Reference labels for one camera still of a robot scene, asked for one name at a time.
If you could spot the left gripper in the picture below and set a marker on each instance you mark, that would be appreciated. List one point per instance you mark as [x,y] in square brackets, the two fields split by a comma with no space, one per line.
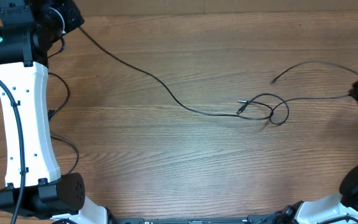
[73,20]

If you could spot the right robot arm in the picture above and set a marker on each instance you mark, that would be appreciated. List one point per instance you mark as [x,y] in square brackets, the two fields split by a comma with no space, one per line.
[341,207]

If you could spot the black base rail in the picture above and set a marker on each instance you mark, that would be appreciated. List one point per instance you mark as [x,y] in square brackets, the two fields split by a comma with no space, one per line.
[250,219]

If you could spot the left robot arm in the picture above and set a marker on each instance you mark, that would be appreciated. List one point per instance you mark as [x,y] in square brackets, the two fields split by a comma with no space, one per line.
[34,183]

